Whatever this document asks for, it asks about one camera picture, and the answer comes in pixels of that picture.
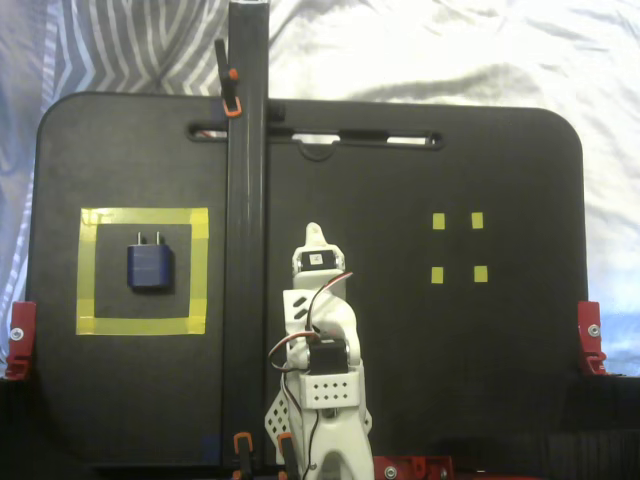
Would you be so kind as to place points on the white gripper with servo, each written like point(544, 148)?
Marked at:
point(316, 260)

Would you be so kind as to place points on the blue and white charger block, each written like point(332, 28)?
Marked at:
point(150, 270)

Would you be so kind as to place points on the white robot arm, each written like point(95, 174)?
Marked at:
point(330, 395)

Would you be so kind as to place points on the small yellow tape marker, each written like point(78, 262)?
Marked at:
point(439, 221)
point(437, 275)
point(477, 220)
point(481, 273)

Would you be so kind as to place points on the yellow tape square outline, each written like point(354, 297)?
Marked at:
point(145, 216)

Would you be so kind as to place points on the orange and black spring clamp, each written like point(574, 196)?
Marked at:
point(231, 75)

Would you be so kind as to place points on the small orange clamp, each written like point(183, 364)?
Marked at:
point(243, 447)
point(285, 447)

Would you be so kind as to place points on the white crumpled sheet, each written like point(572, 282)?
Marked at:
point(450, 50)

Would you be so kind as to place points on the grey striped cloth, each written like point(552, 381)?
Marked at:
point(125, 45)

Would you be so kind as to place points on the black backdrop sheet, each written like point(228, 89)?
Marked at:
point(612, 430)

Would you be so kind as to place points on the black flat rail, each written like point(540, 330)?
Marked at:
point(245, 250)

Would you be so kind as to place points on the red pole foot bracket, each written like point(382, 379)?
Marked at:
point(410, 469)

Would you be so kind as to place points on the red corner clamp bracket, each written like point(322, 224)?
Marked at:
point(592, 330)
point(20, 330)

